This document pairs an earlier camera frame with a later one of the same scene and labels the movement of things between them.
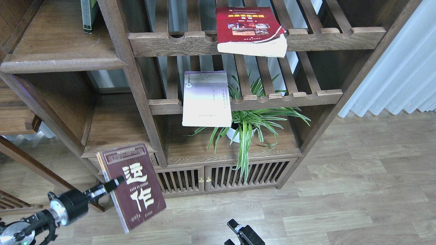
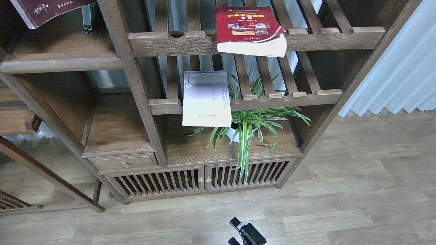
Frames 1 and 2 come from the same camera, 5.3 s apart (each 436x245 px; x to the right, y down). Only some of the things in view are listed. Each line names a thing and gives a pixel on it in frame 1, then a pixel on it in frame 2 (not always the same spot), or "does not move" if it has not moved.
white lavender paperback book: [206, 101] does not move
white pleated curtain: [404, 78] does not move
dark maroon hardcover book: [140, 196] -> [34, 12]
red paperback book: [251, 31] does not move
